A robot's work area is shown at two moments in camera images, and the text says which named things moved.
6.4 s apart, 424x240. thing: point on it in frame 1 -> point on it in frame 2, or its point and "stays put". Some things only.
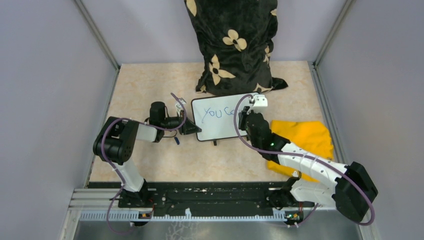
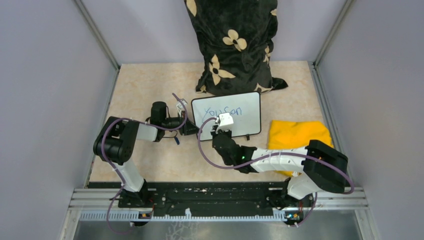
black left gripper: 189,127 stays put
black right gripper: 243,115 -> 229,132
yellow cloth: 311,136 stays put
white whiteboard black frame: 215,115 stays put
